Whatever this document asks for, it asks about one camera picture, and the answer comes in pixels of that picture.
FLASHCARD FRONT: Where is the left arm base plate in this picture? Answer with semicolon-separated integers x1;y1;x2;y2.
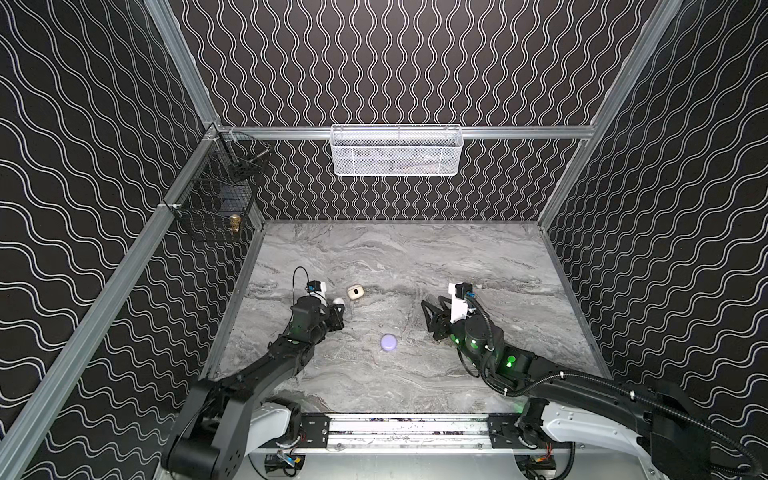
288;413;331;449

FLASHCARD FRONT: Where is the purple round charging case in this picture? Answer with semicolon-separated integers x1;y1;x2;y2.
380;334;398;352

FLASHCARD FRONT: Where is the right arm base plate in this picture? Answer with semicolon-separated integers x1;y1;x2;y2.
486;414;570;450

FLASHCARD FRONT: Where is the black wire wall basket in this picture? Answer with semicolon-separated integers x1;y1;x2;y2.
172;133;273;244

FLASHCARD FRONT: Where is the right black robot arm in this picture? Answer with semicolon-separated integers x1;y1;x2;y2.
421;293;764;479

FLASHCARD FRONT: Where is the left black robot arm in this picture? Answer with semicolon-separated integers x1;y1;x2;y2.
161;294;345;479

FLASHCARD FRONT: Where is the beige earbud charging case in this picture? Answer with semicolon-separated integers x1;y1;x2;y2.
347;284;365;301

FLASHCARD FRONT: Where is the brass object in basket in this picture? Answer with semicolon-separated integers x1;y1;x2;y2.
229;214;242;233

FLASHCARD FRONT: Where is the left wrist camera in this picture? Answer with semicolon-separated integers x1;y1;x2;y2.
306;280;327;304

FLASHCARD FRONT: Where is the white mesh wall basket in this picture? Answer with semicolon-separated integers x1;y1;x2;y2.
329;124;464;177

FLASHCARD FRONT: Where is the aluminium front rail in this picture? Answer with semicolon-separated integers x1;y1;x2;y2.
170;411;652;455

